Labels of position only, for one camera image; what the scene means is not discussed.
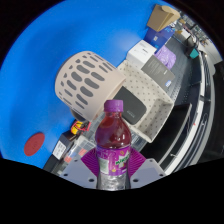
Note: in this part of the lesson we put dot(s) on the dark grey flat box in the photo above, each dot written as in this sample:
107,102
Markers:
158,73

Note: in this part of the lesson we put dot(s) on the purple-capped clear drink bottle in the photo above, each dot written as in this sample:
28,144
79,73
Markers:
113,156

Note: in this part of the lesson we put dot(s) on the brown cardboard box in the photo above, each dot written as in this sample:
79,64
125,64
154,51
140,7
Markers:
161,18

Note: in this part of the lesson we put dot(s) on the black rectangular speaker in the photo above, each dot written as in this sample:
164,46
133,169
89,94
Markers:
131,106

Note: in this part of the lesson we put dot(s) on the blue box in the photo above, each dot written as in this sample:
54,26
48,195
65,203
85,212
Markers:
158,37

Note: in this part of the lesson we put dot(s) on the beige patterned mug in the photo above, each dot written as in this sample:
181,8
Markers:
86,83

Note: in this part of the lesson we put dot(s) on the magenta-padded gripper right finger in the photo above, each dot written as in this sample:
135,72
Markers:
148,171

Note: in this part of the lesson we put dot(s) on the yellow multimeter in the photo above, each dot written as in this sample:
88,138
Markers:
78,127

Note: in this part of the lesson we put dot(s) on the white box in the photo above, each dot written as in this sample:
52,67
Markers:
140,54

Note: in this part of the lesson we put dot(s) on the purple bag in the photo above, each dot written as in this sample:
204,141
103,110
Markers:
166,57

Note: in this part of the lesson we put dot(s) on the clear organiser box colourful contents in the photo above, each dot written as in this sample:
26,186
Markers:
80,146

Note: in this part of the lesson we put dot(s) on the teal device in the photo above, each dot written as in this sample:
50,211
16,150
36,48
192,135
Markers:
192,52

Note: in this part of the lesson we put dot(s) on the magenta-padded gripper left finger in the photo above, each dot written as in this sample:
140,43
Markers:
78,171

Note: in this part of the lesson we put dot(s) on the black wall shelf unit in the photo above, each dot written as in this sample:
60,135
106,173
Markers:
186,126

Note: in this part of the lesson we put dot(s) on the small white-labelled box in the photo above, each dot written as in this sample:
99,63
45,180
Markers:
60,149

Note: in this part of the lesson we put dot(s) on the beige perforated tray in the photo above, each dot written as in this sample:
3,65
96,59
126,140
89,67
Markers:
153,100

